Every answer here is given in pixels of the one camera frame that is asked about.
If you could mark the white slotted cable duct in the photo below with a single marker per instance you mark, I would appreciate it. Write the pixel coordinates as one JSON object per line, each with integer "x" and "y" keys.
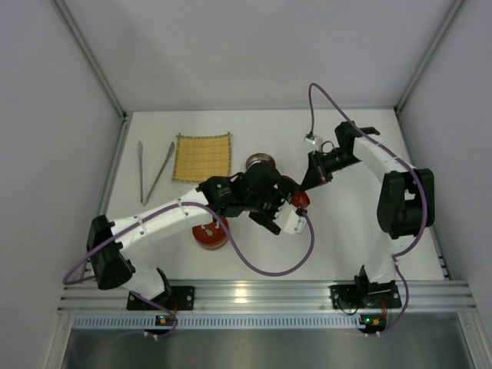
{"x": 216, "y": 321}

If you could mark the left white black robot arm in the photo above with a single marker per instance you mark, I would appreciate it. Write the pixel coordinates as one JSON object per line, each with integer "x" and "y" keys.
{"x": 113, "y": 246}

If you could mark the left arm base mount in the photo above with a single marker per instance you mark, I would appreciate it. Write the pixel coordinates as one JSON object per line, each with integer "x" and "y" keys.
{"x": 177, "y": 298}

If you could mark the red lid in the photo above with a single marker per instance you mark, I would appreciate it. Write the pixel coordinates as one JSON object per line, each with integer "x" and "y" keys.
{"x": 300, "y": 200}
{"x": 209, "y": 231}

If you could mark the aluminium corner post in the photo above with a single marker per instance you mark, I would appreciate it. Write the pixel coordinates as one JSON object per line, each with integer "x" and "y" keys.
{"x": 437, "y": 38}
{"x": 74, "y": 30}

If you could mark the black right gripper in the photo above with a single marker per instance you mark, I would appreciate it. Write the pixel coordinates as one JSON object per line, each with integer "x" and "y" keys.
{"x": 319, "y": 166}

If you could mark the steel tongs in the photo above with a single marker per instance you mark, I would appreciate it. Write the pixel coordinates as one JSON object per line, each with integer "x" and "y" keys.
{"x": 148, "y": 183}

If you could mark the steel bowl red base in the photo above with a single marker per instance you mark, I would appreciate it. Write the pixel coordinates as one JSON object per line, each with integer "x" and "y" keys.
{"x": 212, "y": 245}
{"x": 257, "y": 157}

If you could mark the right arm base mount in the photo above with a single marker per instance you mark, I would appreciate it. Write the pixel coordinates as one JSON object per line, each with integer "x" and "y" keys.
{"x": 372, "y": 296}

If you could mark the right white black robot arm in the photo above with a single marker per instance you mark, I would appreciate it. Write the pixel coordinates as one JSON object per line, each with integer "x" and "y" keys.
{"x": 405, "y": 209}

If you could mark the left aluminium corner post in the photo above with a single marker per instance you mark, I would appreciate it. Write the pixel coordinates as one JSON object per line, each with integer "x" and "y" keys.
{"x": 74, "y": 30}

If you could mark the aluminium front frame rail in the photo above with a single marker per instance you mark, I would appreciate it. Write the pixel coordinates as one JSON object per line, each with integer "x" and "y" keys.
{"x": 268, "y": 297}

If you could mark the right aluminium corner post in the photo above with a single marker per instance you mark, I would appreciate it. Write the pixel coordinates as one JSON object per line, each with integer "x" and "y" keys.
{"x": 437, "y": 38}

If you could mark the bamboo serving mat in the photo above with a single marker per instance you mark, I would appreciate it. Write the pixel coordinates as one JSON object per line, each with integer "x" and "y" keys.
{"x": 200, "y": 157}

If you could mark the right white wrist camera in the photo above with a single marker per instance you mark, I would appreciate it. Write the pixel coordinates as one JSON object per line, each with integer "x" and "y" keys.
{"x": 311, "y": 139}

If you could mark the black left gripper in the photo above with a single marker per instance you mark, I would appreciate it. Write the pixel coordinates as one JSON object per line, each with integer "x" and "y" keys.
{"x": 274, "y": 202}

